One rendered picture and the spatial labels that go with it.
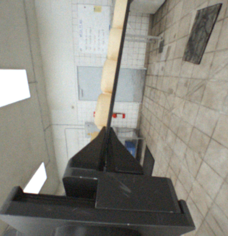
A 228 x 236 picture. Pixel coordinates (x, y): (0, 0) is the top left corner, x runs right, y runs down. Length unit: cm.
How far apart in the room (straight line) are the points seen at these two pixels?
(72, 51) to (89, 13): 102
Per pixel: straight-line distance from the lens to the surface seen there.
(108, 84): 18
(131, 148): 395
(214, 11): 204
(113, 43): 21
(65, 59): 398
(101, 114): 16
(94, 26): 397
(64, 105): 415
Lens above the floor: 117
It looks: 4 degrees down
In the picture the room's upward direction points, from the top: 89 degrees counter-clockwise
